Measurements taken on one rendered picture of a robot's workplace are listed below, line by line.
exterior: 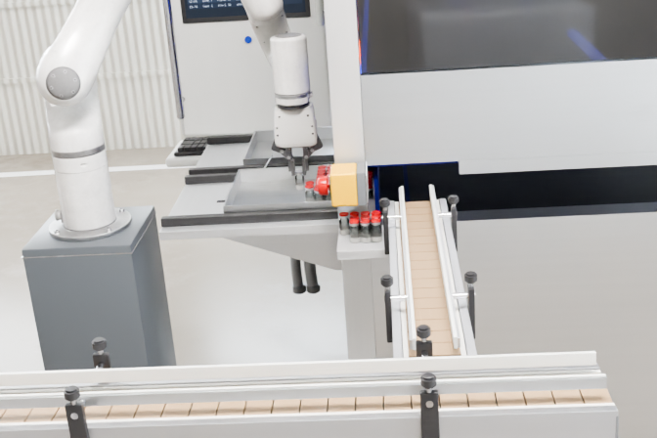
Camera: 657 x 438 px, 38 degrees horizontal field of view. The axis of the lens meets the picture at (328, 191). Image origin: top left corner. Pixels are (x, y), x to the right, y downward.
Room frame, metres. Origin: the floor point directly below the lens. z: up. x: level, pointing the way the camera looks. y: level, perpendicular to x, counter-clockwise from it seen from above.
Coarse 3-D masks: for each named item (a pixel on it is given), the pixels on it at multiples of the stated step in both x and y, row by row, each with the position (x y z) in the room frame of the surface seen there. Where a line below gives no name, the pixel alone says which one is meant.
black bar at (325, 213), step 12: (168, 216) 2.00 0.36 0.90; (180, 216) 1.99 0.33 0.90; (192, 216) 1.99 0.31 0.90; (204, 216) 1.98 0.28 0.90; (216, 216) 1.98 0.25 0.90; (228, 216) 1.98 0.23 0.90; (240, 216) 1.97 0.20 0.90; (252, 216) 1.97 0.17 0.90; (264, 216) 1.97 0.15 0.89; (276, 216) 1.97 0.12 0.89; (288, 216) 1.97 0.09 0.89; (300, 216) 1.97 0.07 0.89; (312, 216) 1.96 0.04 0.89; (324, 216) 1.96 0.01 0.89; (336, 216) 1.96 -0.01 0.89
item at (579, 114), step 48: (384, 96) 1.91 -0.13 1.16; (432, 96) 1.90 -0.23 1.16; (480, 96) 1.89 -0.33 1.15; (528, 96) 1.89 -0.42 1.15; (576, 96) 1.88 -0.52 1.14; (624, 96) 1.87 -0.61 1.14; (384, 144) 1.91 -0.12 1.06; (432, 144) 1.90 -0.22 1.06; (480, 144) 1.89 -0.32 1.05; (528, 144) 1.89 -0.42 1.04; (576, 144) 1.88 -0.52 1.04; (624, 144) 1.87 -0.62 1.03
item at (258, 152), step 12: (264, 132) 2.59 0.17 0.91; (324, 132) 2.58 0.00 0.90; (252, 144) 2.51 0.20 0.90; (264, 144) 2.57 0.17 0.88; (324, 144) 2.53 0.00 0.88; (252, 156) 2.46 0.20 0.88; (264, 156) 2.45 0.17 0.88; (276, 156) 2.44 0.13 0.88; (300, 156) 2.33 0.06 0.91; (312, 156) 2.33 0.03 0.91; (324, 156) 2.32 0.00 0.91
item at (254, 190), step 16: (240, 176) 2.24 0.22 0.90; (256, 176) 2.25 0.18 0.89; (272, 176) 2.25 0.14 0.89; (288, 176) 2.25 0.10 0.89; (304, 176) 2.24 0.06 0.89; (240, 192) 2.18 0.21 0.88; (256, 192) 2.17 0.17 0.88; (272, 192) 2.16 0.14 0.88; (288, 192) 2.15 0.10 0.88; (304, 192) 2.15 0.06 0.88; (224, 208) 2.00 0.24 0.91; (240, 208) 2.00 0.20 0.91; (256, 208) 1.99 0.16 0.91; (272, 208) 1.99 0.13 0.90; (288, 208) 1.99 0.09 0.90; (304, 208) 1.99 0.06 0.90; (320, 208) 1.98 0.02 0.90
